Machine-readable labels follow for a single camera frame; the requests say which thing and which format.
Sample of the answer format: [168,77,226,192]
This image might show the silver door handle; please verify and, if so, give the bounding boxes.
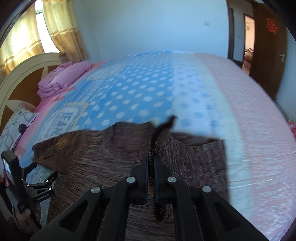
[279,54,285,62]

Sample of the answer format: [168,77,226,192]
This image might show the yellow patterned curtain right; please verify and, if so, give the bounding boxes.
[42,0,88,63]

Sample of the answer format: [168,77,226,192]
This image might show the blue polka dot bedsheet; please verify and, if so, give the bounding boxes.
[16,51,295,240]

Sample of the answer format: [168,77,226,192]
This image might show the patterned white grey pillow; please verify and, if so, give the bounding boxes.
[1,102,39,159]

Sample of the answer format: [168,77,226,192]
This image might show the red paper door decoration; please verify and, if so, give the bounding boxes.
[266,18,279,34]

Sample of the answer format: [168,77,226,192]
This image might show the folded pink blanket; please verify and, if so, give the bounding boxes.
[37,61,92,99]

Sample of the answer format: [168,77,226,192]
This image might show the brown knit sweater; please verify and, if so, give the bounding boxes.
[33,117,228,240]

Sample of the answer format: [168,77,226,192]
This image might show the dark brown wooden door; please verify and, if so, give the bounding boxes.
[250,3,287,100]

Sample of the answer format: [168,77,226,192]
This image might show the cream wooden headboard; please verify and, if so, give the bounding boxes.
[0,53,62,131]

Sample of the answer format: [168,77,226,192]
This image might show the yellow patterned curtain left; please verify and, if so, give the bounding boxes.
[1,5,44,74]

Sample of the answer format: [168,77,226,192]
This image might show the yellow patterned curtain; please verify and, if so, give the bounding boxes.
[1,5,44,74]
[42,0,88,63]

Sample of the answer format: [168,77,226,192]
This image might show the dark door frame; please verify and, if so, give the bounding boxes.
[226,0,253,68]

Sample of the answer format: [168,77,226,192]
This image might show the person's left hand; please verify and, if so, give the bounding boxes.
[13,203,42,232]

